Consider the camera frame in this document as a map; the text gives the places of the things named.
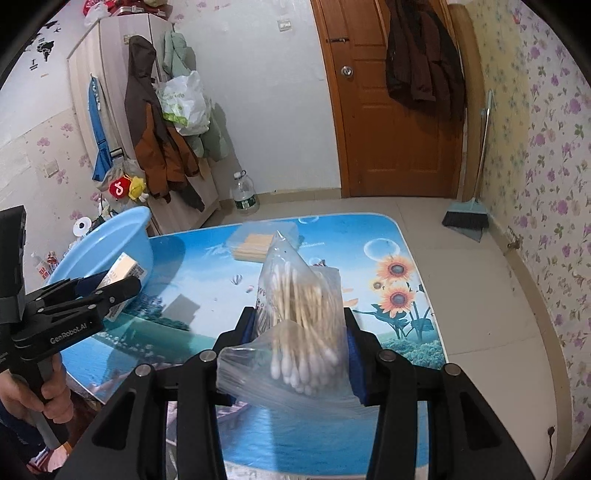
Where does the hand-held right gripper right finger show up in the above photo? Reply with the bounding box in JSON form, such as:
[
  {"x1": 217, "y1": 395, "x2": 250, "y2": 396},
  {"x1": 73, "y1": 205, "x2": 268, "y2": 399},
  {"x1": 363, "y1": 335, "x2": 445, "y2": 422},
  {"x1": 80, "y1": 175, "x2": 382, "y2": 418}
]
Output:
[{"x1": 344, "y1": 308, "x2": 536, "y2": 480}]

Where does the person's left forearm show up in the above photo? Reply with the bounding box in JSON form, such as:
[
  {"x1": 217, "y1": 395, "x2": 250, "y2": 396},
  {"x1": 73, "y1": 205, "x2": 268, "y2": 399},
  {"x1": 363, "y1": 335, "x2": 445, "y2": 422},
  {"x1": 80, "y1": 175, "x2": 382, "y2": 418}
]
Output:
[{"x1": 0, "y1": 408, "x2": 49, "y2": 472}]

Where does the clear bag of cotton swabs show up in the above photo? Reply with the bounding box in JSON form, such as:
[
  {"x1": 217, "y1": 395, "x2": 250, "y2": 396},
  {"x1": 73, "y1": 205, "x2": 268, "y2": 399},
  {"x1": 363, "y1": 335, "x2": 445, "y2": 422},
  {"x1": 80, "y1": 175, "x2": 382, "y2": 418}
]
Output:
[{"x1": 216, "y1": 231, "x2": 365, "y2": 409}]

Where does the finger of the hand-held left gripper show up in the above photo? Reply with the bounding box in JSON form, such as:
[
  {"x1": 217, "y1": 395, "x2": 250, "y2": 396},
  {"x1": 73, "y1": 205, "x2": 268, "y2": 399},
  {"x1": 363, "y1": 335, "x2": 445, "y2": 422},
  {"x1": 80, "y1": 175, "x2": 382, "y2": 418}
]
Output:
[
  {"x1": 25, "y1": 275, "x2": 141, "y2": 324},
  {"x1": 34, "y1": 271, "x2": 110, "y2": 301}
]

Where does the pile of red label bottles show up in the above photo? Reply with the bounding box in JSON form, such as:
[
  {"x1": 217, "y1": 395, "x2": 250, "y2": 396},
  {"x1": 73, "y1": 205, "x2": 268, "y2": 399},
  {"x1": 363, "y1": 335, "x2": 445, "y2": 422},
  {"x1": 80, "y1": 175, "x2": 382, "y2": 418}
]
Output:
[{"x1": 30, "y1": 249, "x2": 61, "y2": 282}]

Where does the white green print plastic bag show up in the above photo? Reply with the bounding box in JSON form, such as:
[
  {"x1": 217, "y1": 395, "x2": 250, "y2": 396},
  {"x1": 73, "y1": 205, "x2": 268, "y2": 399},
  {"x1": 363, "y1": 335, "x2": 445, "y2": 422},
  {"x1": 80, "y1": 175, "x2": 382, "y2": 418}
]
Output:
[{"x1": 154, "y1": 70, "x2": 213, "y2": 137}]

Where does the large clear water bottle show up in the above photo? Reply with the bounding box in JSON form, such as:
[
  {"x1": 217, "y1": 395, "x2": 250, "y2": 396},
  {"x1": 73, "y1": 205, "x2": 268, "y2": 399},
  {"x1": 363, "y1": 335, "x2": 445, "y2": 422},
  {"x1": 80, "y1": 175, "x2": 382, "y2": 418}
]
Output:
[{"x1": 230, "y1": 171, "x2": 260, "y2": 215}]

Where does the black world map sticker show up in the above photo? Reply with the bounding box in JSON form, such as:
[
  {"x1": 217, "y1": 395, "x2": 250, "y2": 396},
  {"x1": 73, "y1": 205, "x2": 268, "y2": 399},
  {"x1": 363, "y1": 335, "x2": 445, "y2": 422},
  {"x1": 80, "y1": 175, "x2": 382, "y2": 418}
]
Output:
[{"x1": 25, "y1": 25, "x2": 63, "y2": 70}]

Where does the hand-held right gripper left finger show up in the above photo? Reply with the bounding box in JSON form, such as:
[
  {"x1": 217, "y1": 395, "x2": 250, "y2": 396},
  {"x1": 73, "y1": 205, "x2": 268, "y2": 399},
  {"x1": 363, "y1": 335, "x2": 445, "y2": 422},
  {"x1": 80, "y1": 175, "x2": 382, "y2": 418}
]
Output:
[{"x1": 90, "y1": 308, "x2": 259, "y2": 480}]

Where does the brown wooden door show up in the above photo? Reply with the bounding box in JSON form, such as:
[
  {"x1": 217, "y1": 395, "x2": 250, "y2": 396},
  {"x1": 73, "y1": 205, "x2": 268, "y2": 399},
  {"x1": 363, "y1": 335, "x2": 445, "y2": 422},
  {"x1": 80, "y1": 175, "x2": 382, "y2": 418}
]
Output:
[{"x1": 310, "y1": 0, "x2": 465, "y2": 199}]

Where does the small cream cardboard box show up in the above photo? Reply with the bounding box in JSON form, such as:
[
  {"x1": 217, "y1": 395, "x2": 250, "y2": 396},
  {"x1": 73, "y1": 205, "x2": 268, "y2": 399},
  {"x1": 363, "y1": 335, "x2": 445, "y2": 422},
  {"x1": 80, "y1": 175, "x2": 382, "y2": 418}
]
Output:
[{"x1": 99, "y1": 253, "x2": 146, "y2": 320}]

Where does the light wooden wardrobe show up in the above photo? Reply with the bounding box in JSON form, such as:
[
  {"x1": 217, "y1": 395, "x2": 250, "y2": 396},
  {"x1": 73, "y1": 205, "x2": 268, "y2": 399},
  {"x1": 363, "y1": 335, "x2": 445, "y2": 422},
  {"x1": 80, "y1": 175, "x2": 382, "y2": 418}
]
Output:
[{"x1": 67, "y1": 11, "x2": 222, "y2": 236}]

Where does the blue grey shoulder bag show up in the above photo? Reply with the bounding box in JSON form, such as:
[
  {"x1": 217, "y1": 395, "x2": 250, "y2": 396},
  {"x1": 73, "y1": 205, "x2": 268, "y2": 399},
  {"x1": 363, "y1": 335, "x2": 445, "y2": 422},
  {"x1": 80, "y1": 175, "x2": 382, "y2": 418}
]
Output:
[{"x1": 88, "y1": 76, "x2": 146, "y2": 195}]

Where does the printed blue desktop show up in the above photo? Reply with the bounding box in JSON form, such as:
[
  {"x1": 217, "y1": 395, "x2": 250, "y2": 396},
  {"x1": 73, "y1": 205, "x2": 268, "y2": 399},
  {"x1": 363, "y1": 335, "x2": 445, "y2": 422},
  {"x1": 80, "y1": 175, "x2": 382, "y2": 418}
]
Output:
[{"x1": 60, "y1": 212, "x2": 448, "y2": 467}]

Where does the pale green jacket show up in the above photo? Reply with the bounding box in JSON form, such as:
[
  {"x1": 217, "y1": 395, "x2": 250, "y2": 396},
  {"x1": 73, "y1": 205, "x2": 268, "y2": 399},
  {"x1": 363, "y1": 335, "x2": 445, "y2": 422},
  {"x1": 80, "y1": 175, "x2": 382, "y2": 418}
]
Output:
[{"x1": 161, "y1": 30, "x2": 229, "y2": 162}]

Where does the light blue plastic basin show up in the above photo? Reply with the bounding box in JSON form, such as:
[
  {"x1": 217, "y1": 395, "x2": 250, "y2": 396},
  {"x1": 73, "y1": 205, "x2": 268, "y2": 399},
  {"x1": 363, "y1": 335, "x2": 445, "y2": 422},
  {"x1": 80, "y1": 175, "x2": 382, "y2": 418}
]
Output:
[{"x1": 47, "y1": 206, "x2": 154, "y2": 319}]

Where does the brown orange jacket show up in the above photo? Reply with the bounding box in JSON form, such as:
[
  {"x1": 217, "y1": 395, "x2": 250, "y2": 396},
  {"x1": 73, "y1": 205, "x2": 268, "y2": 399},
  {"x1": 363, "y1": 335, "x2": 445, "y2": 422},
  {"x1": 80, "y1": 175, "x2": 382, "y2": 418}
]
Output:
[{"x1": 124, "y1": 34, "x2": 206, "y2": 213}]

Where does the wooden folding board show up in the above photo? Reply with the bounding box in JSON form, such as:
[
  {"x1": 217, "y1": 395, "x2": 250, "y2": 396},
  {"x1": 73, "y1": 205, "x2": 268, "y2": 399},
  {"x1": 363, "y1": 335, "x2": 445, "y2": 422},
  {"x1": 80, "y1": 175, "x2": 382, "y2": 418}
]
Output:
[{"x1": 450, "y1": 0, "x2": 483, "y2": 199}]

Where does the person's left hand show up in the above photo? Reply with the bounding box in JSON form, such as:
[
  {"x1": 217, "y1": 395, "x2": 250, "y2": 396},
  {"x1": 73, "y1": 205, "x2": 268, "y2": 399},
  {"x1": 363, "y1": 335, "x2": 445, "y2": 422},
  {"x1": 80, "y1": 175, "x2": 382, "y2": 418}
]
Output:
[{"x1": 0, "y1": 355, "x2": 75, "y2": 423}]

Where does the dark brown jacket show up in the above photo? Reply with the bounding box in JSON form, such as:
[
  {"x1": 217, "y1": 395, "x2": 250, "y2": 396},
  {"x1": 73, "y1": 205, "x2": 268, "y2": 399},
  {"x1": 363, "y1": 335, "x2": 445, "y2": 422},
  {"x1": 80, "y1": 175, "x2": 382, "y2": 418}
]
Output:
[{"x1": 385, "y1": 0, "x2": 466, "y2": 121}]

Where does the clear box of toothpicks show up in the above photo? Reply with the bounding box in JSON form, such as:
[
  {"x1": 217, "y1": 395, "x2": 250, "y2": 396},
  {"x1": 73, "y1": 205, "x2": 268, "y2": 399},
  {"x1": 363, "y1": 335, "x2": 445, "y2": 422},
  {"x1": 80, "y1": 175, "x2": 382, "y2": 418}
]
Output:
[{"x1": 226, "y1": 220, "x2": 301, "y2": 261}]

